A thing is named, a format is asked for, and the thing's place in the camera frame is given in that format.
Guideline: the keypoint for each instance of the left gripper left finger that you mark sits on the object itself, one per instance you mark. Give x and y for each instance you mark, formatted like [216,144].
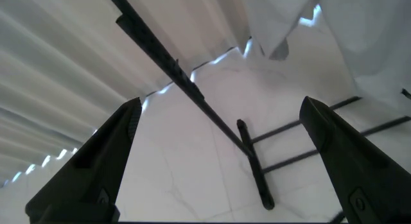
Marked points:
[93,172]

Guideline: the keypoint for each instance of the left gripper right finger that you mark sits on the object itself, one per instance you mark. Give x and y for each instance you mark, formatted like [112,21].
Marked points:
[363,179]

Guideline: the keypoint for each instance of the white curtain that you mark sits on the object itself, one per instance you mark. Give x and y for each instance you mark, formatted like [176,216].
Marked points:
[64,57]

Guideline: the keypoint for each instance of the pale grey shorts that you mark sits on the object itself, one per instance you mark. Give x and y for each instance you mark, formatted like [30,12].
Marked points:
[369,41]

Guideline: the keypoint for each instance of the black clothes rack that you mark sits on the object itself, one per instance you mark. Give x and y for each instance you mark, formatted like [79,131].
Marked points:
[160,55]

